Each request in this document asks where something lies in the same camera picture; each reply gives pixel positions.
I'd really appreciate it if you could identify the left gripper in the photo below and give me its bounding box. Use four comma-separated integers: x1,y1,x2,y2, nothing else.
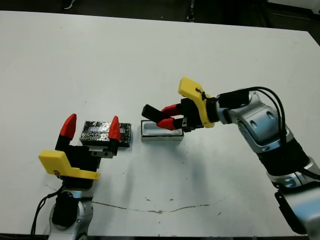
38,113,122,191

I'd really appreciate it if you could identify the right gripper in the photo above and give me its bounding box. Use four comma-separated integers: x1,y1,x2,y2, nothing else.
155,76,220,133

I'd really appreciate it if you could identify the black camera box lid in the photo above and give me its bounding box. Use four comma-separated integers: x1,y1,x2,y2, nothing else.
78,120,133,148

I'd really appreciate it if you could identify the dark metal stand base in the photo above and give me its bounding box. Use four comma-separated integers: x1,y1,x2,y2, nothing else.
186,0,196,23

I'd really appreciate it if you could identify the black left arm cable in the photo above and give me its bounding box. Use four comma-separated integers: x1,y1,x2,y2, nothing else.
30,186,63,237

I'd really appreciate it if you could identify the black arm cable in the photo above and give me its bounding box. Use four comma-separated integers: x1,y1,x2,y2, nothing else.
30,186,63,237
246,86,320,181

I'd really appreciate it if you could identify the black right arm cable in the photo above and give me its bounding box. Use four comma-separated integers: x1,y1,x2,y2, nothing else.
246,86,320,181

